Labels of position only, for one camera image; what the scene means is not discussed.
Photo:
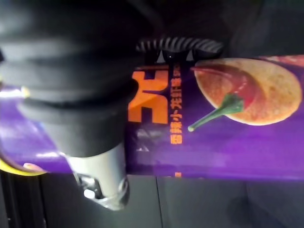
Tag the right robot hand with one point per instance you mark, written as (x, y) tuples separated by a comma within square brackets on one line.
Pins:
[(71, 71)]

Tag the purple chips can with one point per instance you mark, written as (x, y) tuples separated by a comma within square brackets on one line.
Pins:
[(225, 133)]

